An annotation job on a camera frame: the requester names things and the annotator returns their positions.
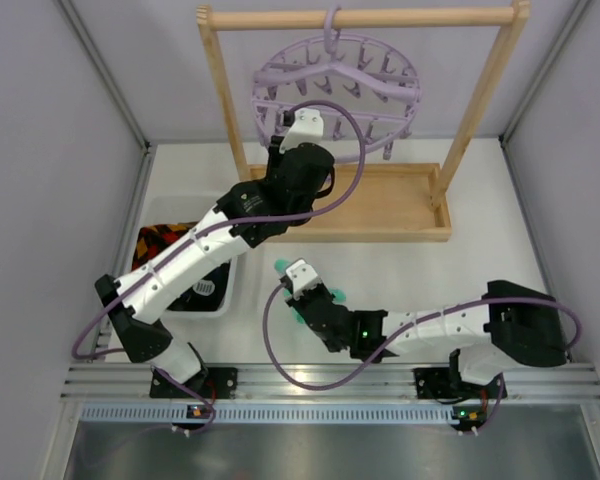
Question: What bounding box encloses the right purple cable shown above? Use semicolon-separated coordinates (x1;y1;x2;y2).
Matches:
262;279;583;436

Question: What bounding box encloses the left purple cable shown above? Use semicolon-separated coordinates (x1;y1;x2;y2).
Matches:
70;99;366;434

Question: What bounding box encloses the lilac round clip hanger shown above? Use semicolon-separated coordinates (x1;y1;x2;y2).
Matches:
251;24;422;161

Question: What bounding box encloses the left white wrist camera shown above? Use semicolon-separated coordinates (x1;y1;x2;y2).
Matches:
279;108;324;153

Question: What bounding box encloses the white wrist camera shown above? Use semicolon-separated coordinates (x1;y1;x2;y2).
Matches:
281;258;322;300
279;108;324;153

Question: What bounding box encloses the black sock with label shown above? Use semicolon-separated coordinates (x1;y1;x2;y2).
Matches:
168;262;230;312

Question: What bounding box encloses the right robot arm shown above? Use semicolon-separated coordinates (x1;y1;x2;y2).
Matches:
286;280;567;389

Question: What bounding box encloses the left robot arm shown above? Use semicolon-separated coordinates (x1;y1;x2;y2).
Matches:
95;132;335;390

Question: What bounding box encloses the wooden hanging rack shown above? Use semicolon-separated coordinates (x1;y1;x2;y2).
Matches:
196;1;530;243

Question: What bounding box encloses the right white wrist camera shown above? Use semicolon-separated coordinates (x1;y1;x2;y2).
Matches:
281;258;322;300

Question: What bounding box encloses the teal white sock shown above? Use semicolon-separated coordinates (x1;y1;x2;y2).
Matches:
274;258;347;324

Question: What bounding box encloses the white plastic basket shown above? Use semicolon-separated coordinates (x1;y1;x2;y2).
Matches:
138;191;237;321

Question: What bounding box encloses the black orange argyle sock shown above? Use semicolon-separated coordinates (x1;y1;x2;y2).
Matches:
131;223;194;270

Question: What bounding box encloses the slotted cable duct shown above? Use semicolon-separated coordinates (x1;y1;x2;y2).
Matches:
80;403;477;425

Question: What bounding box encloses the aluminium mounting rail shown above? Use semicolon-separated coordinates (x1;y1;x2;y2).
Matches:
60;363;600;404

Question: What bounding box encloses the purple cable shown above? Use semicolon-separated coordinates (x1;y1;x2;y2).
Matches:
70;99;366;434
262;279;583;436

